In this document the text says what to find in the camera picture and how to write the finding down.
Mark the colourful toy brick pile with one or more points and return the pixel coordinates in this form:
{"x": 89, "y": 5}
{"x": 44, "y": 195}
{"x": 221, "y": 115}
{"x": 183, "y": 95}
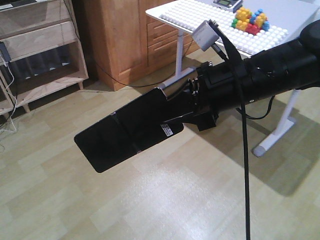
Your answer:
{"x": 250, "y": 22}

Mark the black foldable smartphone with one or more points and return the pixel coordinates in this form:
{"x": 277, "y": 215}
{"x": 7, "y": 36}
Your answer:
{"x": 131, "y": 129}

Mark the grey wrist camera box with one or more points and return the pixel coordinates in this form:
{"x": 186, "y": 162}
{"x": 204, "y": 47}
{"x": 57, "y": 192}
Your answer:
{"x": 204, "y": 36}

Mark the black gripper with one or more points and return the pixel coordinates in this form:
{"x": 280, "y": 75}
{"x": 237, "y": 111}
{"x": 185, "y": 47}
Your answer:
{"x": 211, "y": 92}

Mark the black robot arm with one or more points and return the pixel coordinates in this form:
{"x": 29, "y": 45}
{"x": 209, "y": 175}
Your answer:
{"x": 237, "y": 82}

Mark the orange wooden cabinet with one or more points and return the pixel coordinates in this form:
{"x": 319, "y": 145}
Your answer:
{"x": 125, "y": 43}

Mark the light wooden shelf unit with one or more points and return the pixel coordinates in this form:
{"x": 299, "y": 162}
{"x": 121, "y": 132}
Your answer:
{"x": 40, "y": 51}

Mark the digital kitchen scale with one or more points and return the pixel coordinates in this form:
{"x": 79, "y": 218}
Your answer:
{"x": 228, "y": 5}

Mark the white height-adjustable desk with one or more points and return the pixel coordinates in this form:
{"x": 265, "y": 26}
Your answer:
{"x": 187, "y": 15}

